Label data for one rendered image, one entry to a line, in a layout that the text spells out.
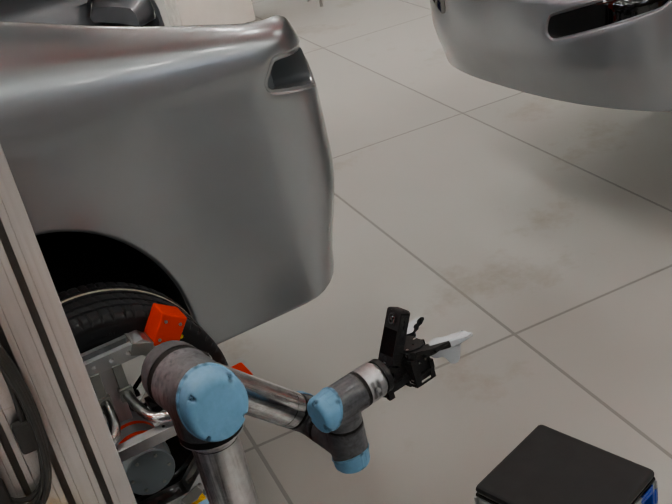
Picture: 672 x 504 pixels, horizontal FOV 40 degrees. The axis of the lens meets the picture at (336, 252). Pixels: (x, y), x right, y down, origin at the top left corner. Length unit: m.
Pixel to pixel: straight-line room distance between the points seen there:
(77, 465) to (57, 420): 0.08
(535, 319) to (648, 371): 0.58
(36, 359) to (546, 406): 2.68
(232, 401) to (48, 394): 0.40
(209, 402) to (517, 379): 2.40
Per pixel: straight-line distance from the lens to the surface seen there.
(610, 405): 3.65
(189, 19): 9.47
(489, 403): 3.69
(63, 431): 1.28
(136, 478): 2.37
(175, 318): 2.37
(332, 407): 1.75
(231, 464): 1.64
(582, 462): 2.91
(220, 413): 1.55
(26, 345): 1.21
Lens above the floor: 2.30
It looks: 28 degrees down
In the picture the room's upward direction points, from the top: 12 degrees counter-clockwise
